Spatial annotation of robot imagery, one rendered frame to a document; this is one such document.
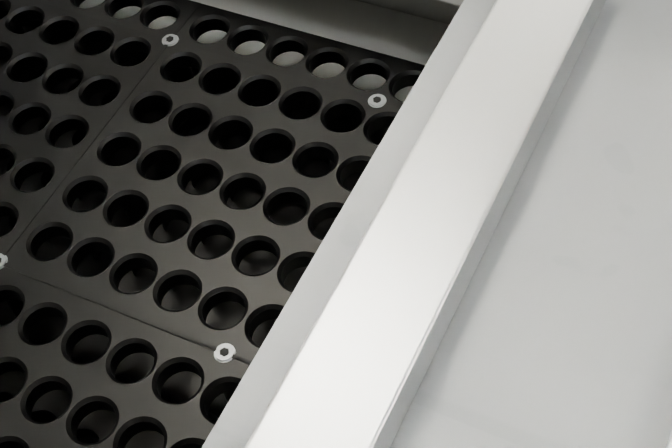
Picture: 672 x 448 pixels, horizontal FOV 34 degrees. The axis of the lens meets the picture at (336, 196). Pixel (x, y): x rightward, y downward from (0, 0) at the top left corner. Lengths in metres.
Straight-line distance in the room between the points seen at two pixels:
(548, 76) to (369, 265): 0.06
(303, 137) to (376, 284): 0.11
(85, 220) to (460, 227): 0.13
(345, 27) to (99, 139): 0.14
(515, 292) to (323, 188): 0.09
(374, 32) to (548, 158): 0.20
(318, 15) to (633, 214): 0.23
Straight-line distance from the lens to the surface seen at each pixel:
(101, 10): 0.37
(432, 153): 0.24
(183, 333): 0.29
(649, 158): 0.25
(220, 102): 0.33
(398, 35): 0.43
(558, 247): 0.24
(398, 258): 0.22
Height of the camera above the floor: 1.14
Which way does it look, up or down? 52 degrees down
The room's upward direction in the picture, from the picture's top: 10 degrees counter-clockwise
